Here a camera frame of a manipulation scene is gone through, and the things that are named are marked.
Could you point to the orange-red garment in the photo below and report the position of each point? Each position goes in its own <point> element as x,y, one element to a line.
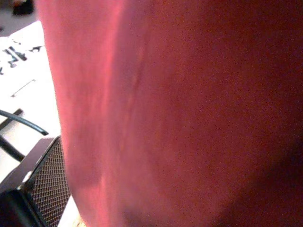
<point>177,106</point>

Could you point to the white sheet with black print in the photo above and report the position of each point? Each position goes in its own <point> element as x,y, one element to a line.
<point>35,68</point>

